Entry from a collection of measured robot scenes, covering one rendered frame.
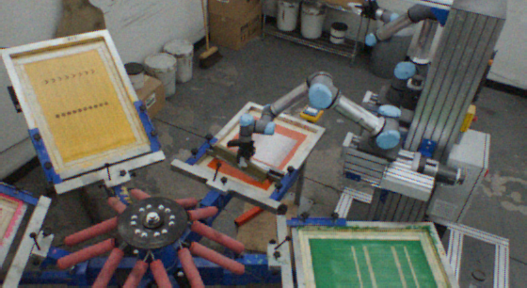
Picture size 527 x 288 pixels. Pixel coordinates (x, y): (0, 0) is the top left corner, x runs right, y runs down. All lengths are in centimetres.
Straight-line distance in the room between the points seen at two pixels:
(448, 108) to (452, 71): 22
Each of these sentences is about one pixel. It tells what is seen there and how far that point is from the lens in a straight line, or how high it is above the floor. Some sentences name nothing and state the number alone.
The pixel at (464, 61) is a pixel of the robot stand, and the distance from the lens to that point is 265.
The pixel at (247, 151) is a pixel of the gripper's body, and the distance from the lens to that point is 273.
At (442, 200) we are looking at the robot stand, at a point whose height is 91.
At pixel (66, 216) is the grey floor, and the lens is 412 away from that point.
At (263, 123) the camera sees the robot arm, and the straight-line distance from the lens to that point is 261.
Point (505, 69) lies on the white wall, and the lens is 622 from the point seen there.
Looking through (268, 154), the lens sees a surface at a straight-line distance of 304.
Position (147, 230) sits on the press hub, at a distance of 215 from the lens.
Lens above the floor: 293
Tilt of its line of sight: 41 degrees down
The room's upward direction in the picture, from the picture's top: 5 degrees clockwise
